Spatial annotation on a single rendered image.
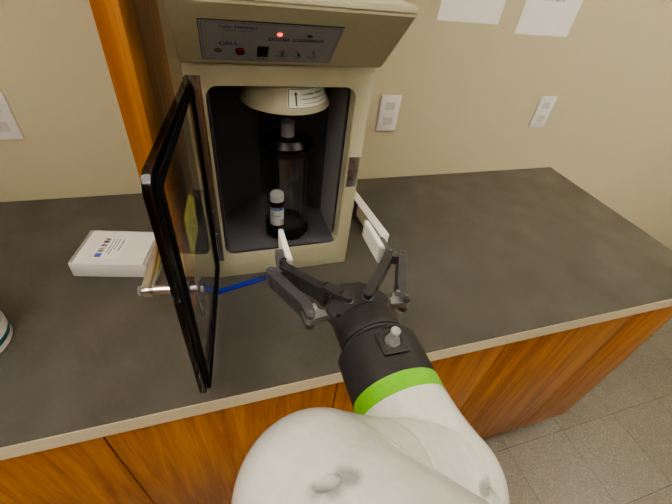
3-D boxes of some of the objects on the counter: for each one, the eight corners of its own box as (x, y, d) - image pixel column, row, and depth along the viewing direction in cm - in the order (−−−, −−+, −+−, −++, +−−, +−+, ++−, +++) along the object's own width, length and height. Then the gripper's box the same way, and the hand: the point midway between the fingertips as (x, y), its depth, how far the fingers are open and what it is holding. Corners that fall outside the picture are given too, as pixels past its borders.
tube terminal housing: (210, 216, 102) (143, -220, 52) (320, 207, 111) (354, -171, 61) (214, 278, 85) (120, -290, 34) (345, 261, 94) (421, -207, 44)
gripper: (479, 307, 42) (401, 204, 57) (262, 349, 35) (239, 219, 50) (459, 345, 47) (392, 241, 62) (264, 388, 40) (243, 259, 55)
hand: (326, 236), depth 55 cm, fingers open, 13 cm apart
